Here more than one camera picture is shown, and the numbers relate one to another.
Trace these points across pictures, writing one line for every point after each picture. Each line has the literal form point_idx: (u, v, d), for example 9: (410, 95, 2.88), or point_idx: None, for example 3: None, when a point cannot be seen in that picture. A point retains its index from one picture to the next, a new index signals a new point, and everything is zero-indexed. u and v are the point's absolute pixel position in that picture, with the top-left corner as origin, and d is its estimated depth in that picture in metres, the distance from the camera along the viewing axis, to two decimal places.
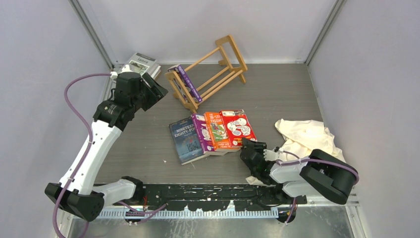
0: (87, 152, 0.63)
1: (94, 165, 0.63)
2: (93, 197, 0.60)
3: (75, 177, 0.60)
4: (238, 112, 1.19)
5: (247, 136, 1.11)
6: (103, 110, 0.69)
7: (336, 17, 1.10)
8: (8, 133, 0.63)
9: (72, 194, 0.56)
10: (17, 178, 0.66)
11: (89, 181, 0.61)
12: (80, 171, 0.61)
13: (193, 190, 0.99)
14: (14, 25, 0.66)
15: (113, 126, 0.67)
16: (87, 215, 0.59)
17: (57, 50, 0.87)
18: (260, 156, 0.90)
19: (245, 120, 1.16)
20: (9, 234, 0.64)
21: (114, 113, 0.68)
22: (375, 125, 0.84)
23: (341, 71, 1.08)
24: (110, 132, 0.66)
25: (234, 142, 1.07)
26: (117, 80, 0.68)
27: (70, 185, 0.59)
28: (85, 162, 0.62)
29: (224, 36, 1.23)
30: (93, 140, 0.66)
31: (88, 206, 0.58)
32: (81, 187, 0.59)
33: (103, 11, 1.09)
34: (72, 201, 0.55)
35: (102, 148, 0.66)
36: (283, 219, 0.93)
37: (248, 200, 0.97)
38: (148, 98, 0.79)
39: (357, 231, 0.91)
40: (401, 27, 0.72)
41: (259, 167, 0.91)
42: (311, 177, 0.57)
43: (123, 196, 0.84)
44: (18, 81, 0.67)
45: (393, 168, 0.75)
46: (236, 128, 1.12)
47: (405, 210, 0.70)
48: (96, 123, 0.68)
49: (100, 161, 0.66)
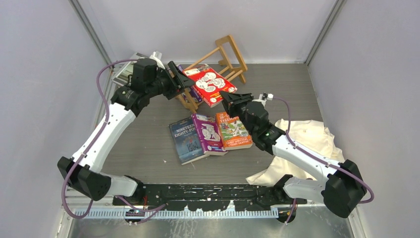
0: (101, 131, 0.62)
1: (107, 144, 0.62)
2: (101, 176, 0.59)
3: (87, 153, 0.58)
4: (203, 68, 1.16)
5: (223, 87, 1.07)
6: (121, 94, 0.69)
7: (336, 17, 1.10)
8: (8, 134, 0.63)
9: (83, 169, 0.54)
10: (17, 179, 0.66)
11: (100, 160, 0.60)
12: (93, 148, 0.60)
13: (193, 190, 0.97)
14: (14, 25, 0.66)
15: (129, 110, 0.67)
16: (94, 193, 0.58)
17: (57, 50, 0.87)
18: (268, 117, 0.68)
19: (213, 74, 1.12)
20: (9, 234, 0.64)
21: (131, 97, 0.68)
22: (375, 125, 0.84)
23: (340, 71, 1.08)
24: (125, 115, 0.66)
25: (212, 99, 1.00)
26: (134, 66, 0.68)
27: (82, 160, 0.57)
28: (99, 139, 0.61)
29: (224, 36, 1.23)
30: (109, 120, 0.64)
31: (96, 185, 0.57)
32: (92, 164, 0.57)
33: (103, 11, 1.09)
34: (82, 175, 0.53)
35: (116, 130, 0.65)
36: (284, 219, 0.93)
37: (248, 200, 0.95)
38: (169, 88, 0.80)
39: (357, 231, 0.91)
40: (401, 28, 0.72)
41: (260, 128, 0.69)
42: (335, 188, 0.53)
43: (124, 191, 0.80)
44: (18, 81, 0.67)
45: (393, 169, 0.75)
46: (209, 84, 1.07)
47: (406, 210, 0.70)
48: (113, 105, 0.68)
49: (113, 141, 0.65)
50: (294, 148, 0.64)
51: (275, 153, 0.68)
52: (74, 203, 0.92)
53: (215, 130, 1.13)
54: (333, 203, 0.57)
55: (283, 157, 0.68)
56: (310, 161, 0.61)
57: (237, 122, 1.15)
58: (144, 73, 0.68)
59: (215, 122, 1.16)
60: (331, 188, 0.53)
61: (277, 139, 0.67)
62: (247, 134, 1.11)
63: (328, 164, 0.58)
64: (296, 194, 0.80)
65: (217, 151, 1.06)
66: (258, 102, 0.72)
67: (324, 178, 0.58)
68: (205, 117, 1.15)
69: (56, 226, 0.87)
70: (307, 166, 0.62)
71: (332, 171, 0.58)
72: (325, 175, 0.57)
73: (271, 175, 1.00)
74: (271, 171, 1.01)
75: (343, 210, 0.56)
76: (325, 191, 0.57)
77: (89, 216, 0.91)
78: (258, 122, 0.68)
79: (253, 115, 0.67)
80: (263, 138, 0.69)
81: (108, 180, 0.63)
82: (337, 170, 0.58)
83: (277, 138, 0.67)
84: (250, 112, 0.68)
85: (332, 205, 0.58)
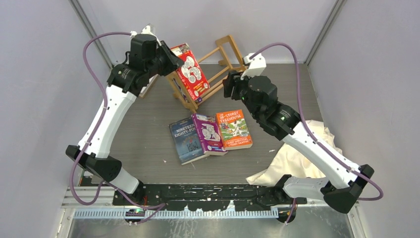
0: (103, 117, 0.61)
1: (110, 129, 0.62)
2: (110, 160, 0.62)
3: (91, 141, 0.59)
4: (184, 47, 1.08)
5: (201, 80, 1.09)
6: (118, 74, 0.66)
7: (336, 17, 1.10)
8: (9, 133, 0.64)
9: (90, 157, 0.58)
10: (17, 177, 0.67)
11: (106, 145, 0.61)
12: (97, 135, 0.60)
13: (193, 190, 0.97)
14: (14, 26, 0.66)
15: (127, 92, 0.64)
16: (103, 174, 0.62)
17: (57, 50, 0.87)
18: (276, 94, 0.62)
19: (193, 59, 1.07)
20: (9, 233, 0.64)
21: (128, 77, 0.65)
22: (374, 125, 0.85)
23: (340, 71, 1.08)
24: (124, 98, 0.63)
25: (195, 93, 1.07)
26: (131, 42, 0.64)
27: (88, 148, 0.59)
28: (101, 126, 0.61)
29: (224, 37, 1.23)
30: (108, 105, 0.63)
31: (106, 168, 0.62)
32: (98, 151, 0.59)
33: (103, 11, 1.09)
34: (90, 163, 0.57)
35: (117, 114, 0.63)
36: (283, 219, 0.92)
37: (248, 200, 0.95)
38: (165, 66, 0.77)
39: (357, 231, 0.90)
40: (401, 27, 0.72)
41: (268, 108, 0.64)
42: (353, 196, 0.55)
43: (125, 189, 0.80)
44: (18, 80, 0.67)
45: (393, 169, 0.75)
46: (190, 72, 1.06)
47: (406, 209, 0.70)
48: (111, 88, 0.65)
49: (117, 125, 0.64)
50: (314, 142, 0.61)
51: (287, 141, 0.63)
52: (74, 203, 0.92)
53: (215, 130, 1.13)
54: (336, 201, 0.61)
55: (295, 148, 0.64)
56: (332, 163, 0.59)
57: (237, 122, 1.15)
58: (143, 50, 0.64)
59: (215, 122, 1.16)
60: (349, 194, 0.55)
61: (293, 128, 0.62)
62: (247, 134, 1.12)
63: (350, 170, 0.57)
64: (293, 194, 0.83)
65: (217, 151, 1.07)
66: (263, 76, 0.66)
67: (342, 184, 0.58)
68: (205, 117, 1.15)
69: (56, 226, 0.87)
70: (326, 165, 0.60)
71: (353, 177, 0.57)
72: (345, 182, 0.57)
73: (271, 175, 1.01)
74: (270, 171, 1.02)
75: (343, 208, 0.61)
76: (337, 195, 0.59)
77: (89, 217, 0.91)
78: (265, 101, 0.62)
79: (259, 92, 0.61)
80: (274, 121, 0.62)
81: (119, 162, 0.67)
82: (357, 176, 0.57)
83: (293, 127, 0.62)
84: (255, 89, 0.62)
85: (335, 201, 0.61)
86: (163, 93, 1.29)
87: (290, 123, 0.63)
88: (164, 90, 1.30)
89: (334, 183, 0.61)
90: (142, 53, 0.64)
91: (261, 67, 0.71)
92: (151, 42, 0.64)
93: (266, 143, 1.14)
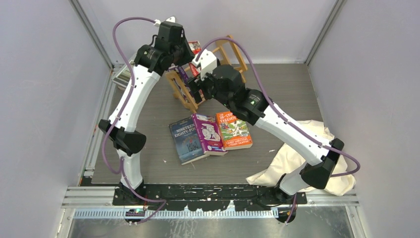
0: (131, 94, 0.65)
1: (137, 105, 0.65)
2: (138, 134, 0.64)
3: (121, 116, 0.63)
4: (196, 45, 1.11)
5: None
6: (143, 54, 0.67)
7: (336, 17, 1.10)
8: (9, 133, 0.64)
9: (120, 131, 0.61)
10: (17, 177, 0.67)
11: (134, 120, 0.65)
12: (126, 111, 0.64)
13: (193, 190, 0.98)
14: (13, 26, 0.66)
15: (153, 72, 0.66)
16: (133, 148, 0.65)
17: (57, 50, 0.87)
18: (241, 80, 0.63)
19: None
20: (9, 234, 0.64)
21: (152, 57, 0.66)
22: (374, 126, 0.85)
23: (340, 71, 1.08)
24: (149, 77, 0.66)
25: None
26: (160, 26, 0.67)
27: (118, 123, 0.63)
28: (130, 102, 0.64)
29: (224, 37, 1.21)
30: (135, 84, 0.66)
31: (134, 143, 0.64)
32: (127, 125, 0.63)
33: (103, 11, 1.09)
34: (120, 135, 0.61)
35: (143, 92, 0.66)
36: (283, 219, 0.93)
37: (248, 200, 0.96)
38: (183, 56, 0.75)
39: (357, 231, 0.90)
40: (401, 27, 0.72)
41: (236, 95, 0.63)
42: (327, 170, 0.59)
43: (131, 179, 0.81)
44: (18, 81, 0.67)
45: (393, 169, 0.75)
46: None
47: (406, 209, 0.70)
48: (137, 67, 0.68)
49: (144, 101, 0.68)
50: (285, 123, 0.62)
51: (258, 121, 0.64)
52: (74, 203, 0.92)
53: (215, 130, 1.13)
54: (313, 179, 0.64)
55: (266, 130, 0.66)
56: (304, 142, 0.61)
57: (237, 122, 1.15)
58: (170, 33, 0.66)
59: (215, 122, 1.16)
60: (324, 170, 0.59)
61: (263, 111, 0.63)
62: (247, 134, 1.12)
63: (322, 145, 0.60)
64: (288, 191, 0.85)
65: (217, 151, 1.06)
66: (227, 65, 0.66)
67: (315, 159, 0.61)
68: (205, 117, 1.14)
69: (56, 226, 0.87)
70: (298, 143, 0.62)
71: (325, 152, 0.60)
72: (318, 157, 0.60)
73: (271, 175, 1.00)
74: (270, 171, 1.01)
75: (321, 185, 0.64)
76: (313, 172, 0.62)
77: (90, 216, 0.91)
78: (232, 88, 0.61)
79: (223, 79, 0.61)
80: (244, 106, 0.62)
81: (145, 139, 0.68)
82: (329, 150, 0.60)
83: (264, 110, 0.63)
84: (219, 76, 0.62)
85: (311, 179, 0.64)
86: (163, 93, 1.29)
87: (260, 106, 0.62)
88: (164, 90, 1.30)
89: (308, 161, 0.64)
90: (168, 37, 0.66)
91: (212, 62, 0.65)
92: (179, 29, 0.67)
93: (266, 143, 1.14)
